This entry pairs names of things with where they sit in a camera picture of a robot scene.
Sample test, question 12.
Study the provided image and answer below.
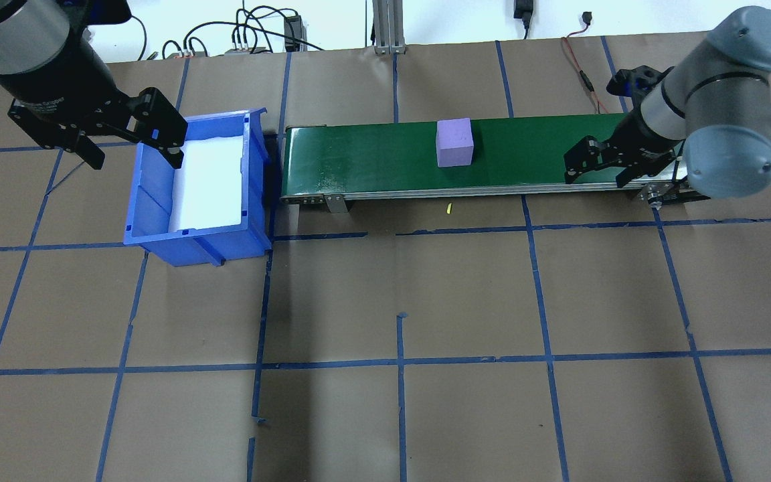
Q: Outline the green conveyor belt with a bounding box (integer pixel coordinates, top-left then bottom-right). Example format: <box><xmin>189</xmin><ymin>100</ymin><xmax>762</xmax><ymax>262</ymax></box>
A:
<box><xmin>280</xmin><ymin>109</ymin><xmax>729</xmax><ymax>215</ymax></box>

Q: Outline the aluminium profile post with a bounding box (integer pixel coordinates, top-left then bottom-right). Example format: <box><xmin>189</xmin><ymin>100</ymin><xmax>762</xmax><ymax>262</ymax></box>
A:
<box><xmin>371</xmin><ymin>0</ymin><xmax>408</xmax><ymax>56</ymax></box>

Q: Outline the thin red cable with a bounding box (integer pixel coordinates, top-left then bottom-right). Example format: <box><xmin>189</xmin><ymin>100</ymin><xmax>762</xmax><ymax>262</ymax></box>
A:
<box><xmin>562</xmin><ymin>10</ymin><xmax>611</xmax><ymax>114</ymax></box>

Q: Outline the black cable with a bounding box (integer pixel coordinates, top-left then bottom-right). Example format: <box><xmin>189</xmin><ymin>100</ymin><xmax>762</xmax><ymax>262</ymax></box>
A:
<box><xmin>185</xmin><ymin>20</ymin><xmax>286</xmax><ymax>54</ymax></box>

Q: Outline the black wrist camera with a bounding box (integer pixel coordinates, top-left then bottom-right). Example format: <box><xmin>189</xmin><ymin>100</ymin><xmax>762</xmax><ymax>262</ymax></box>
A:
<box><xmin>606</xmin><ymin>65</ymin><xmax>671</xmax><ymax>101</ymax></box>
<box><xmin>68</xmin><ymin>0</ymin><xmax>133</xmax><ymax>27</ymax></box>

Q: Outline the blue plastic storage bin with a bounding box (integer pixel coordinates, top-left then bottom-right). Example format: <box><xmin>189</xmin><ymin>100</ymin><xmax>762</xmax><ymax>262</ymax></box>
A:
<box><xmin>122</xmin><ymin>106</ymin><xmax>274</xmax><ymax>268</ymax></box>

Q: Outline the white foam liner sheet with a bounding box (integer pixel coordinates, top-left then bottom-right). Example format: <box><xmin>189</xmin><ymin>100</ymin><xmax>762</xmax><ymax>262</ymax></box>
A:
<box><xmin>168</xmin><ymin>135</ymin><xmax>247</xmax><ymax>233</ymax></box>

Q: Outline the black power adapter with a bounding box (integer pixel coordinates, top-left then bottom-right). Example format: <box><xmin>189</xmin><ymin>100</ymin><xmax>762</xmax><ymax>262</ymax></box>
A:
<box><xmin>283</xmin><ymin>15</ymin><xmax>304</xmax><ymax>52</ymax></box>

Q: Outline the purple foam block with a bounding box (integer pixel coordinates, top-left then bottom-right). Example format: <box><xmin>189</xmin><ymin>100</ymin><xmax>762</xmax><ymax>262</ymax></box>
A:
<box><xmin>436</xmin><ymin>118</ymin><xmax>475</xmax><ymax>168</ymax></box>

